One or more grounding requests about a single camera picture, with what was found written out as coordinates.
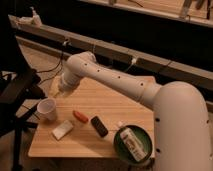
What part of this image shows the white labelled bottle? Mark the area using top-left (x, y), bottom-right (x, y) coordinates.
top-left (117, 122), bottom-right (146, 162)

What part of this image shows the long metal rail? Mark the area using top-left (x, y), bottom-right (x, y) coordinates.
top-left (9, 15), bottom-right (213, 91)

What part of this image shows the orange oblong object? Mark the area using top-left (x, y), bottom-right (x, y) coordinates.
top-left (73, 111), bottom-right (89, 123)

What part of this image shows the wooden table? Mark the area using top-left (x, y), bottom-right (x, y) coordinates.
top-left (28, 78), bottom-right (154, 158)

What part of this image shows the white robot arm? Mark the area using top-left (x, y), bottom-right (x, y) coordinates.
top-left (58, 51), bottom-right (213, 171)

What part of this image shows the white rectangular block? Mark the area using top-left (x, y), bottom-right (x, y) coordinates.
top-left (52, 120), bottom-right (73, 140)

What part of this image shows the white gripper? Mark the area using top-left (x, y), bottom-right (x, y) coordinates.
top-left (49, 71), bottom-right (81, 98)

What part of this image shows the black rectangular remote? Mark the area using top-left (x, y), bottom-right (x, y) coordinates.
top-left (91, 116), bottom-right (108, 137)

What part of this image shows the black chair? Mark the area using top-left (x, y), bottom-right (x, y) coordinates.
top-left (0, 69), bottom-right (45, 171)

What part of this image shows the white spray bottle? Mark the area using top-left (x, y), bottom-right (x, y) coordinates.
top-left (30, 7), bottom-right (42, 27)

